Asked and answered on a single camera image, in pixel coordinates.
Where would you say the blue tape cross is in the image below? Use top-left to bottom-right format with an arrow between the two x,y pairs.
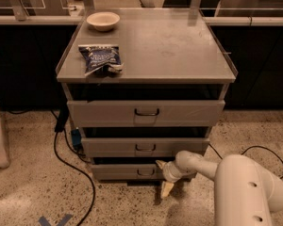
38,214 -> 73,226

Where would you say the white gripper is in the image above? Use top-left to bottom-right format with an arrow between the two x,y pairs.
156,160 -> 186,198

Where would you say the grey middle drawer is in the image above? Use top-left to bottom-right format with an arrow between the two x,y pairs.
81,137 -> 209,157

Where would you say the blue power adapter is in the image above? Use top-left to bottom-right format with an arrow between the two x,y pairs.
71,129 -> 81,147

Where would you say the grey bottom drawer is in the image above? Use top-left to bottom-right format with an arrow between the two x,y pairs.
91,164 -> 164,181

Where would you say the black cable on left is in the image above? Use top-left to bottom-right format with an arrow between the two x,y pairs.
50,109 -> 96,226

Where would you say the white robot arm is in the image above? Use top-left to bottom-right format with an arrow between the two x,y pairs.
157,151 -> 283,226

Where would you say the grey top drawer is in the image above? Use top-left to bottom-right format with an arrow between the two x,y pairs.
67,100 -> 225,127

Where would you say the blue chip bag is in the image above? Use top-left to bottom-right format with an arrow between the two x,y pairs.
78,44 -> 124,76

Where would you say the grey drawer cabinet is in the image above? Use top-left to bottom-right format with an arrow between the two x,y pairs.
58,8 -> 236,168

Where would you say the grey drawer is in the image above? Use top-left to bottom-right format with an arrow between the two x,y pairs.
81,137 -> 209,157
67,100 -> 225,127
91,164 -> 164,181

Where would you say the white bowl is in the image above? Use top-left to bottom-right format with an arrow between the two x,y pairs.
87,12 -> 120,32

